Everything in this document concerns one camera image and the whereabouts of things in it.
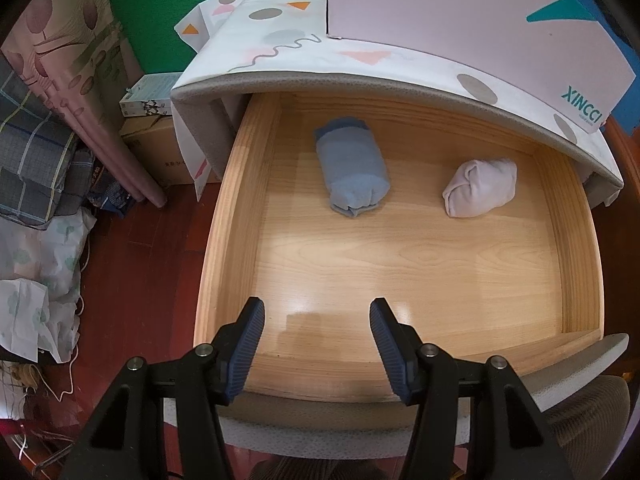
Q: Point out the wooden drawer with grey front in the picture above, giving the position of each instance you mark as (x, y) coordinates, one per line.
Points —
(375, 255)

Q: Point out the small teal packet box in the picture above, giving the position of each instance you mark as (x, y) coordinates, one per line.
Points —
(150, 95)

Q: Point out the white floral bedding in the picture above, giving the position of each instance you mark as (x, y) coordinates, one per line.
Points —
(45, 260)

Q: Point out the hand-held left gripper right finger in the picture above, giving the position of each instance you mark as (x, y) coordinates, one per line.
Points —
(390, 350)

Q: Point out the green foam mat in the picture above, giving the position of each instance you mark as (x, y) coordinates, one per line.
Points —
(200, 5)

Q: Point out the white patterned cover cloth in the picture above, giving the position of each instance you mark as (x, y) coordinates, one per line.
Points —
(300, 55)

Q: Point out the pink floral curtain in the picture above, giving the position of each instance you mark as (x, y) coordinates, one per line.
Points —
(75, 60)

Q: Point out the white underwear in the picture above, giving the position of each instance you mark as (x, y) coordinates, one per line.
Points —
(480, 187)

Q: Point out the blue plastic package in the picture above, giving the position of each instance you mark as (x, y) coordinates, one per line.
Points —
(112, 192)

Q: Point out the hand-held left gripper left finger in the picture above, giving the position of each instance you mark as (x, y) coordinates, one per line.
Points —
(245, 345)

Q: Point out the grey drawer cabinet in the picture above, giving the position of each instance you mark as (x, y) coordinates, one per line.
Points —
(205, 125)

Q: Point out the brown cardboard box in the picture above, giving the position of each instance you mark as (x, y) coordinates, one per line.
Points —
(155, 150)

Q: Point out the white cardboard box teal print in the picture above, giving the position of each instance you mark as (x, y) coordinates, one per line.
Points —
(450, 10)

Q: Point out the blue underwear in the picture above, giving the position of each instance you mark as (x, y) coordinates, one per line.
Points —
(352, 165)

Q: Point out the grey plaid quilt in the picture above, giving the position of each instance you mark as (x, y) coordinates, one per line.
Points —
(30, 150)

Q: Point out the red wooden furniture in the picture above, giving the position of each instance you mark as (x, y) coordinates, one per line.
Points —
(625, 160)

